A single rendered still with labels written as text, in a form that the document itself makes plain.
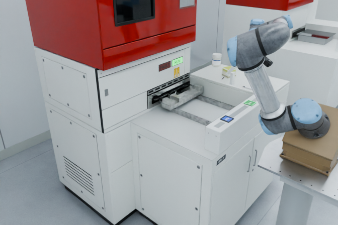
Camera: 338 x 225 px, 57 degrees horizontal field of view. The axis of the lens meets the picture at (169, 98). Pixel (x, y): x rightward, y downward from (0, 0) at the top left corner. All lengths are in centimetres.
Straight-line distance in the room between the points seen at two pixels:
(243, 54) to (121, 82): 83
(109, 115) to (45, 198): 117
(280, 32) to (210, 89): 108
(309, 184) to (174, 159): 72
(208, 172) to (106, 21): 94
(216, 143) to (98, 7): 90
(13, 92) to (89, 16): 170
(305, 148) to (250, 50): 63
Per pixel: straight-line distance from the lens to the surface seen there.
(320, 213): 275
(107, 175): 207
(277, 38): 127
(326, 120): 164
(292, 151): 172
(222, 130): 163
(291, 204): 190
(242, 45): 126
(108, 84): 178
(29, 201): 283
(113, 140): 195
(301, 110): 148
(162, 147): 186
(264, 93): 140
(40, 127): 346
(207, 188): 177
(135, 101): 197
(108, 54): 167
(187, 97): 215
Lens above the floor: 179
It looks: 25 degrees down
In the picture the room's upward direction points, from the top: straight up
